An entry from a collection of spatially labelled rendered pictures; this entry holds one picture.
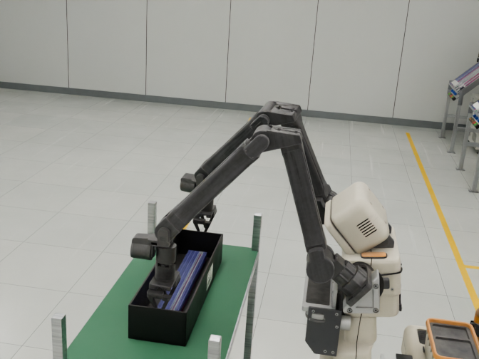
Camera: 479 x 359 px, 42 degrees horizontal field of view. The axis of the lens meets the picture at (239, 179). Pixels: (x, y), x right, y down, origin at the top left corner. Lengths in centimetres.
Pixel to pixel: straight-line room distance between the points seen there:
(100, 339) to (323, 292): 69
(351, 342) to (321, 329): 14
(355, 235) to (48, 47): 840
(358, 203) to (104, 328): 84
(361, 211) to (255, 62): 733
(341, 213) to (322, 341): 41
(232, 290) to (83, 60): 780
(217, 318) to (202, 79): 739
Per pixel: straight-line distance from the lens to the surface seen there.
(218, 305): 208
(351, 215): 183
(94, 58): 965
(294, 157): 164
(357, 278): 175
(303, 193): 167
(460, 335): 222
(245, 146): 164
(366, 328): 203
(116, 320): 200
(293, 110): 201
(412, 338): 233
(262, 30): 899
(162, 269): 181
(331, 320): 195
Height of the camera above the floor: 200
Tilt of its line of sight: 19 degrees down
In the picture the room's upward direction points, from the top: 4 degrees clockwise
